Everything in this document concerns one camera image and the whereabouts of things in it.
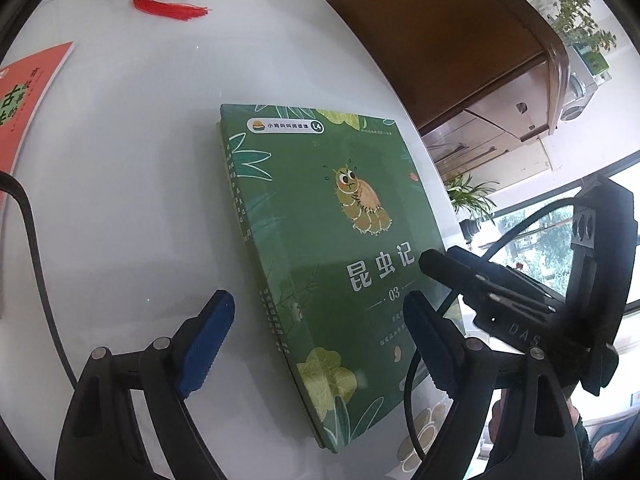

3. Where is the silver white appliance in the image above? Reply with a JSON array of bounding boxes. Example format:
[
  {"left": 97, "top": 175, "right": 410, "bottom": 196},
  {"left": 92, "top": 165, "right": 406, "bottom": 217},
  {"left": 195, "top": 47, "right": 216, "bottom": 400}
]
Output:
[{"left": 560, "top": 45, "right": 614, "bottom": 124}]

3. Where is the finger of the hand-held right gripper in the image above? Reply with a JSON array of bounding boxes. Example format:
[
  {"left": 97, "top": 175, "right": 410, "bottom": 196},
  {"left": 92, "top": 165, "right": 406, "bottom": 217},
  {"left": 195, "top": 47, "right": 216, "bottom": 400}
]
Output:
[
  {"left": 446, "top": 246, "right": 557, "bottom": 314},
  {"left": 418, "top": 249, "right": 502, "bottom": 302}
]

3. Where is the red tassel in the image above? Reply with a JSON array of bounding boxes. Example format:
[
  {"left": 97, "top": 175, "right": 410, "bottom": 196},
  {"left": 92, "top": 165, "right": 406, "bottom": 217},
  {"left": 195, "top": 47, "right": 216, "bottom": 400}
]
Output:
[{"left": 132, "top": 0, "right": 210, "bottom": 22}]

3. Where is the potted plant with yellow flowers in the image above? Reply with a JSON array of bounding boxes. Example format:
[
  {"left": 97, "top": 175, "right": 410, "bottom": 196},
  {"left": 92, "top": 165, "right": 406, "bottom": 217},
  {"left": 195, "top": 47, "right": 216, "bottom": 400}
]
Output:
[{"left": 547, "top": 0, "right": 619, "bottom": 56}]

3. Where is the green insect book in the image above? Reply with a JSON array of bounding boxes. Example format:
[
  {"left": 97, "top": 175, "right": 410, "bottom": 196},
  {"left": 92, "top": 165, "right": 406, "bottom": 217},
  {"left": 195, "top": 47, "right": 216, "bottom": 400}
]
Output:
[{"left": 217, "top": 102, "right": 454, "bottom": 452}]

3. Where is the brown wooden cabinet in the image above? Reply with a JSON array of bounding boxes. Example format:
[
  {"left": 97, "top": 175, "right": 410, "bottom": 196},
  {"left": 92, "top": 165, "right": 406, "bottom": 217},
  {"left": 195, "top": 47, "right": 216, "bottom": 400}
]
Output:
[{"left": 325, "top": 0, "right": 571, "bottom": 172}]

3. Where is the thick black cable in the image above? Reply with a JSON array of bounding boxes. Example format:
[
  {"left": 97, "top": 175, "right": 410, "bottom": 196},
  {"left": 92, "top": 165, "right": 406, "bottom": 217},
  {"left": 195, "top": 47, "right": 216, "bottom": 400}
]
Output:
[{"left": 0, "top": 171, "right": 81, "bottom": 386}]

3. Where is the green long leaf potted plant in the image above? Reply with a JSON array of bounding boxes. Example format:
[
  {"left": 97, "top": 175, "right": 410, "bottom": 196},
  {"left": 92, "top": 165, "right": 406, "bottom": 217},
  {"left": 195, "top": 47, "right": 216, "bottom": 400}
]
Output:
[{"left": 444, "top": 175, "right": 501, "bottom": 241}]

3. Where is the person's right forearm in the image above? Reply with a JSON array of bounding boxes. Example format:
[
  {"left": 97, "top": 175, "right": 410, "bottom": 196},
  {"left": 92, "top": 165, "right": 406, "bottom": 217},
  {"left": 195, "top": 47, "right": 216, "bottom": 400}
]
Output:
[{"left": 572, "top": 419, "right": 596, "bottom": 467}]

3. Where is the pink poet cover book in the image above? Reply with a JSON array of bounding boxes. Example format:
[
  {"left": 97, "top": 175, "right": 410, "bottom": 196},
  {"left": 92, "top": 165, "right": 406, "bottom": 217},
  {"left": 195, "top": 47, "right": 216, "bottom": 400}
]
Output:
[{"left": 0, "top": 41, "right": 76, "bottom": 211}]

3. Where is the person's right hand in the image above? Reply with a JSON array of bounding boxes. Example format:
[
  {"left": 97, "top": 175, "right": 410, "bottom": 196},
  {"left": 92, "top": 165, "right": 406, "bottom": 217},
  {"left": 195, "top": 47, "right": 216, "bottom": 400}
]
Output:
[{"left": 490, "top": 397, "right": 507, "bottom": 436}]

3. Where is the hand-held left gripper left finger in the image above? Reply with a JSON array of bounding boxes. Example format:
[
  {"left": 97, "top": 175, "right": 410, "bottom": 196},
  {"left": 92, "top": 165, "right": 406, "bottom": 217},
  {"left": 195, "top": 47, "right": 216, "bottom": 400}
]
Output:
[{"left": 54, "top": 289, "right": 236, "bottom": 480}]

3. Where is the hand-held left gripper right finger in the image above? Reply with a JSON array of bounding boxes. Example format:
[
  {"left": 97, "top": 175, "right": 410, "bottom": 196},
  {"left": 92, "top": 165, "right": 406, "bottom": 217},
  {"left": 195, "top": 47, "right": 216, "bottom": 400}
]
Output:
[{"left": 403, "top": 290, "right": 587, "bottom": 480}]

